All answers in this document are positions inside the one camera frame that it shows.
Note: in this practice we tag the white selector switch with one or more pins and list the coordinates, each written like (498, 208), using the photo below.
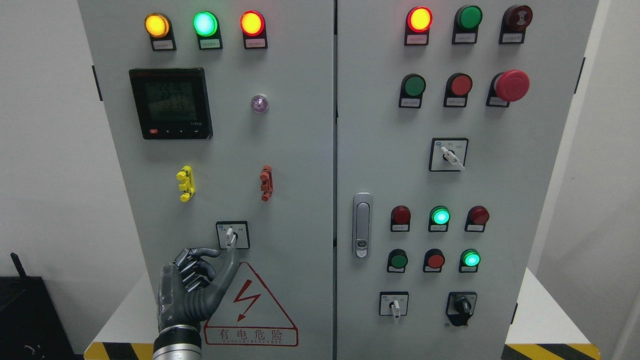
(393, 303)
(448, 154)

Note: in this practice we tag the red terminal connector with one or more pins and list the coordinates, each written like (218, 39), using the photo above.
(267, 183)

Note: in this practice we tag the red push button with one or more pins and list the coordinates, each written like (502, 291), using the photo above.
(457, 89)
(433, 261)

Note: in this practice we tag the dark red indicator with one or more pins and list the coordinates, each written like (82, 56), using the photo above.
(400, 219)
(477, 219)

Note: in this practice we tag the green push button lower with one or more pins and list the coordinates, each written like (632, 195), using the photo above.
(397, 261)

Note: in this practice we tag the green indicator light top left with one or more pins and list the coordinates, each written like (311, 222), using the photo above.
(208, 31)

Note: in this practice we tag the black selector knob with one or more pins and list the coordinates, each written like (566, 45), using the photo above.
(460, 306)

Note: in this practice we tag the white selector switch upper right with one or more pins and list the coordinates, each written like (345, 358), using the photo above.
(448, 154)

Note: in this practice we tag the white rotary light switch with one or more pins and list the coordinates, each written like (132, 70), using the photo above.
(238, 231)

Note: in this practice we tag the red emergency stop button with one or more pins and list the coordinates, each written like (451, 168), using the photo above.
(506, 87)

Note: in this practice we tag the white platform with hazard stripes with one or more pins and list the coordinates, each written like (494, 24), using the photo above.
(540, 331)

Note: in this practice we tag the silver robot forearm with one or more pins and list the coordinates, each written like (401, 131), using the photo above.
(178, 342)

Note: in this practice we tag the lit red indicator right door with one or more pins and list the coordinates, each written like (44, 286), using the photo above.
(417, 26)

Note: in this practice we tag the black digital power meter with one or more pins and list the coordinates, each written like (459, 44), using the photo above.
(172, 103)

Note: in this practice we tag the grey left cabinet door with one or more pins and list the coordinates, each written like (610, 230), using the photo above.
(291, 235)

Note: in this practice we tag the red indicator light top left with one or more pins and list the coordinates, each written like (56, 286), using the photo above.
(253, 26)

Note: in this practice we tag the dark red indicator right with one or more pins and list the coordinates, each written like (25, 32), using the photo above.
(477, 219)

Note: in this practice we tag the grey cabinet door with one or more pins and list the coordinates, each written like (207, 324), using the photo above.
(291, 235)
(384, 150)

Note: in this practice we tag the dark green indicator top right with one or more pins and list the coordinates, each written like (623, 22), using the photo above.
(466, 24)

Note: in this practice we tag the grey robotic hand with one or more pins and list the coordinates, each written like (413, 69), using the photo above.
(190, 290)

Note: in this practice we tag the green push button upper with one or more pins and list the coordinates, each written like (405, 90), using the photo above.
(412, 88)

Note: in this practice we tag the dark red buzzer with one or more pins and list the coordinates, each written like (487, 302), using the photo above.
(515, 21)

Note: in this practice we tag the silver door handle lock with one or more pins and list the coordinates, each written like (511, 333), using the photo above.
(361, 224)

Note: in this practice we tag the grey right cabinet door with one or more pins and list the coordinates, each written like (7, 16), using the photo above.
(384, 150)

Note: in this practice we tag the red push button lower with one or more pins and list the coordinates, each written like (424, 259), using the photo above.
(433, 261)

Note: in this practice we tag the red push button upper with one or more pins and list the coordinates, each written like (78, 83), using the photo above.
(457, 89)

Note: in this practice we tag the white selector switch lower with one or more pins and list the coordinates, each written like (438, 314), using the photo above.
(393, 303)

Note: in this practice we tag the yellow terminal connector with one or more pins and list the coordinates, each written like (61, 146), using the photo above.
(186, 184)

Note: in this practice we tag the dark red indicator left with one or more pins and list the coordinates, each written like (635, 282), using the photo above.
(400, 219)

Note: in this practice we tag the red electric danger sticker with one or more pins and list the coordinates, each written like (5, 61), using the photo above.
(250, 315)

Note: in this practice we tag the lit green push button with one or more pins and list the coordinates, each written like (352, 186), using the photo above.
(469, 261)

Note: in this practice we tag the yellow indicator light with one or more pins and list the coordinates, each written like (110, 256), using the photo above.
(160, 30)

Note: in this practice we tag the lit green indicator middle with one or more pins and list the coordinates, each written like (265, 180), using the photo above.
(439, 219)

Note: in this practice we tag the black box with antenna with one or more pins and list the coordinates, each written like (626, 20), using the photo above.
(30, 328)

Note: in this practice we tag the small clear lamp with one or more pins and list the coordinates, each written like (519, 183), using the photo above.
(259, 103)

